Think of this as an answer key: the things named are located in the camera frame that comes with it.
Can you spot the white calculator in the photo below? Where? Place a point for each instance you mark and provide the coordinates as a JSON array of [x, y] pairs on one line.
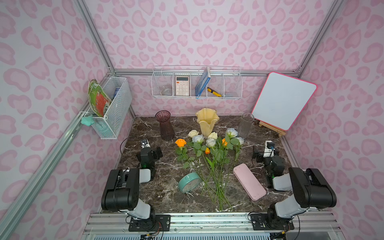
[[182, 86]]

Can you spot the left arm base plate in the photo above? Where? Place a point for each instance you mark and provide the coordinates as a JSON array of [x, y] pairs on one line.
[[153, 224]]

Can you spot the wooden easel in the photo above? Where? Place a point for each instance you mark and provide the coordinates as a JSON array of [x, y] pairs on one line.
[[277, 130]]

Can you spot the pale blue rose back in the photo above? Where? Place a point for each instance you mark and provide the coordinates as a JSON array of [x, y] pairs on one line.
[[228, 141]]

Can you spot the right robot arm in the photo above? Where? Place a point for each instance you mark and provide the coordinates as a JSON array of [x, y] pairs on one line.
[[309, 189]]

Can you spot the yellow utility knife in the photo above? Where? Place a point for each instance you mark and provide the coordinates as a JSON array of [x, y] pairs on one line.
[[214, 92]]

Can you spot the small glass jar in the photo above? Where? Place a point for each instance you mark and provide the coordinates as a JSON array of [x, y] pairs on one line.
[[167, 91]]

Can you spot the yellow flared vase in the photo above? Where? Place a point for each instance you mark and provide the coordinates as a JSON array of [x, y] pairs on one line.
[[207, 119]]

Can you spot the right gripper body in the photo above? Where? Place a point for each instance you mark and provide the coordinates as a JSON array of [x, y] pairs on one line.
[[257, 154]]

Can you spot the blue book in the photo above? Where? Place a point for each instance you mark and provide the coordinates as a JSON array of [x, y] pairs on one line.
[[203, 82]]

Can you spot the clear glass vase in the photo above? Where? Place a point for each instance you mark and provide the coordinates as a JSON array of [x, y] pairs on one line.
[[245, 125]]

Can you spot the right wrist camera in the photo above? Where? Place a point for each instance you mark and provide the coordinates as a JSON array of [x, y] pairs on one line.
[[269, 150]]

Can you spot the pink pencil case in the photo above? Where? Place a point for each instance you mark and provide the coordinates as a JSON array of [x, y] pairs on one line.
[[250, 183]]

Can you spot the large orange rose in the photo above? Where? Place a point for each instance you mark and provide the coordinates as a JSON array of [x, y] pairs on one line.
[[186, 154]]

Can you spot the white rose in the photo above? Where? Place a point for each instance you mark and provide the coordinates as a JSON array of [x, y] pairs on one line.
[[238, 147], [210, 142]]

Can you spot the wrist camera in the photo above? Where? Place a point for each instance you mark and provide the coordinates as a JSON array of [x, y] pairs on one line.
[[269, 150], [145, 144]]

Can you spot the pale blue rose left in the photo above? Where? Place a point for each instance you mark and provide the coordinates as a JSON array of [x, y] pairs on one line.
[[197, 144]]

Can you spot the dark red glass vase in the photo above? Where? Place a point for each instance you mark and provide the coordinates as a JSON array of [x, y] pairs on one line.
[[166, 129]]

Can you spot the cream rose centre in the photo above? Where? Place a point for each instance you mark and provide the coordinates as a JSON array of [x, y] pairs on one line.
[[213, 135]]

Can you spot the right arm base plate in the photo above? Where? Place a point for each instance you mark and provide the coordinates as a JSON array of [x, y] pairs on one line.
[[264, 222]]

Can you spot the white wire basket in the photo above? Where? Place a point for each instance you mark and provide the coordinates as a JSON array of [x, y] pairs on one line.
[[109, 126]]

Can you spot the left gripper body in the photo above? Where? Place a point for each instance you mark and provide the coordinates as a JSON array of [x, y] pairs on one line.
[[157, 153]]

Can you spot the cream rose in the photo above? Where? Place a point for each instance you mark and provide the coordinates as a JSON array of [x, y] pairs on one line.
[[193, 133], [213, 135]]

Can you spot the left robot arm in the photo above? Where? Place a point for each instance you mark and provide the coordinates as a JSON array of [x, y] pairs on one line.
[[121, 193]]

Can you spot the pale blue rose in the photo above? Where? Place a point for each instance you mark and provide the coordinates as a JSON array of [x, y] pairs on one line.
[[197, 144], [228, 141]]

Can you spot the clear wall shelf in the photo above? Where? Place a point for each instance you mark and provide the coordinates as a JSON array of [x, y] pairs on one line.
[[225, 80]]

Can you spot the teal round alarm clock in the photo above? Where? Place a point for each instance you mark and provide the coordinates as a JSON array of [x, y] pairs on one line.
[[189, 182]]

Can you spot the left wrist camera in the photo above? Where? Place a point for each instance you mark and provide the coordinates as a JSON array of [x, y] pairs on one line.
[[145, 144]]

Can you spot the whiteboard with pink frame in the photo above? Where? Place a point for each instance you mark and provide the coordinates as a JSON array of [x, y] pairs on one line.
[[282, 99]]

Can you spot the green red picture plate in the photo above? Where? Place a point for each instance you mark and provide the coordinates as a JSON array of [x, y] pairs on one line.
[[99, 101]]

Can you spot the cream rose left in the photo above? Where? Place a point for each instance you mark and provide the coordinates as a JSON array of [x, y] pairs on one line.
[[193, 133]]

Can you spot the orange tulip bud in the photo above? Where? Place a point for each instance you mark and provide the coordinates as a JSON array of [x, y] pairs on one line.
[[213, 158]]

